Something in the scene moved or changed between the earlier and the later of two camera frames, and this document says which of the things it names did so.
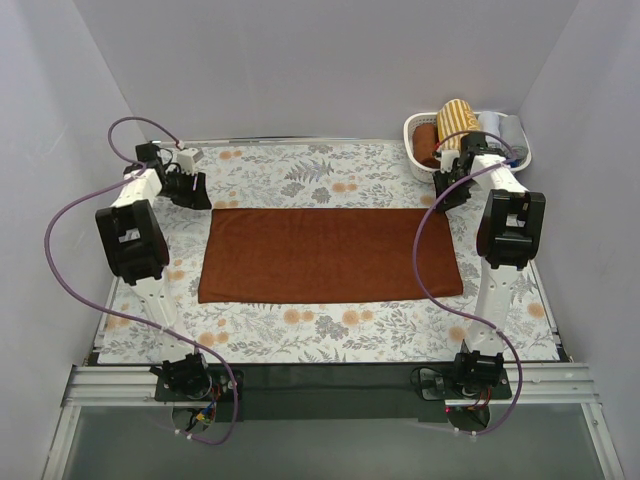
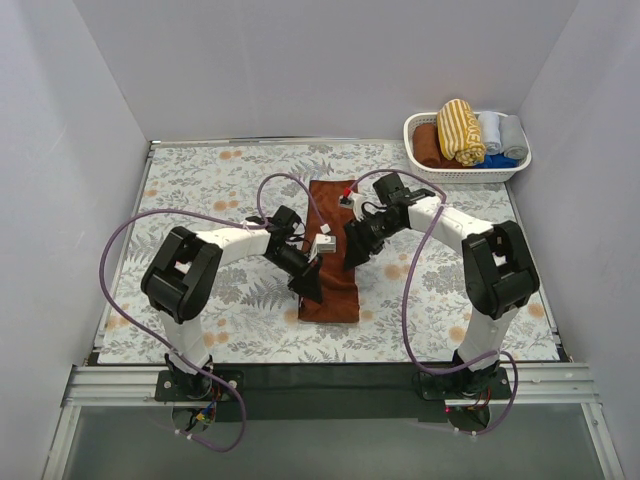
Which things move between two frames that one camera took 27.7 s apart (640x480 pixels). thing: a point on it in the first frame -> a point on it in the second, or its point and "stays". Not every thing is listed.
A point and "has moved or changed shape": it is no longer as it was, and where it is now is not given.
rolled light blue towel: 488,122 stays
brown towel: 424,139 stays
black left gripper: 185,188 -> 306,270
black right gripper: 451,181 -> 361,240
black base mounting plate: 332,392 stays
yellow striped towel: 455,116 stays
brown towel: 326,254 has moved or changed shape
